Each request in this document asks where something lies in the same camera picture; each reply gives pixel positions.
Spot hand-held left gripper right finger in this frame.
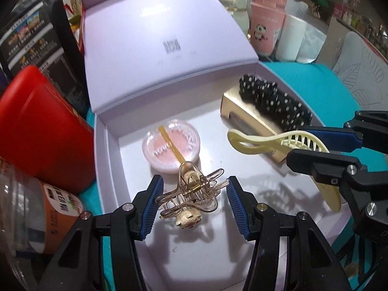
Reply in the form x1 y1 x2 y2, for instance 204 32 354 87
226 176 354 291

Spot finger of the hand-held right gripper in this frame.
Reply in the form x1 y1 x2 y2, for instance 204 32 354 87
286 148 388 234
301 111 388 156

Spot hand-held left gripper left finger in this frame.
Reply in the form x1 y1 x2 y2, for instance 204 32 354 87
36 174 164 291

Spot gold claw hair clip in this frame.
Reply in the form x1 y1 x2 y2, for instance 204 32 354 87
156 161 226 230

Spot cream hair clip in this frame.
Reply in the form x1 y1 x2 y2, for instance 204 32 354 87
227 129 343 213

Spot black polka dot scrunchie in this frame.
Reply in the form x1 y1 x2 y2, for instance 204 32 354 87
238 73 314 133

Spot yellow hair pin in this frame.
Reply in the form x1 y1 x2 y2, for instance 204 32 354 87
158 126 187 163

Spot pink compact with clear lid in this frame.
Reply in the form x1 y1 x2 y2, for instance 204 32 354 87
142 120 201 175

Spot lavender gift box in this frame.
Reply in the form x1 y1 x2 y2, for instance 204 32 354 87
77 0 358 291

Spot teal bubble mailer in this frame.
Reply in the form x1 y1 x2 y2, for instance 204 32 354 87
77 61 388 291

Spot gold cardboard box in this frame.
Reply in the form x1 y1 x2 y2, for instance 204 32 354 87
221 86 291 164

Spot pale leaf-pattern chair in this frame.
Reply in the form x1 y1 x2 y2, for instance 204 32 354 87
332 31 388 113

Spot white plastic bag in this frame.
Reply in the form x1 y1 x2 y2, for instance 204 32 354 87
299 24 328 65

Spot white paper roll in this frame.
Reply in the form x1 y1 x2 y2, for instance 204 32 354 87
276 15 307 62

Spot orange labelled clear jar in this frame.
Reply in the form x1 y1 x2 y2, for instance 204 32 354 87
0 158 87 257

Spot row of bottles on shelf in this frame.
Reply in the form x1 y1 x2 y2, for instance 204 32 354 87
333 0 388 56

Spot pink panda paper cup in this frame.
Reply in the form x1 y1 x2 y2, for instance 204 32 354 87
249 2 286 54

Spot red canister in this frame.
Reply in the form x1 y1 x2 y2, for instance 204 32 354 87
0 65 95 193

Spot red packet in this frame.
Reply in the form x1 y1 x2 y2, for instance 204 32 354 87
64 2 87 56

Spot black snack bag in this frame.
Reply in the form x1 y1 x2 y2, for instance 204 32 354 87
0 0 88 119

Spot white water bottle with handle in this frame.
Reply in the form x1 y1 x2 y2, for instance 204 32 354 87
214 0 253 37

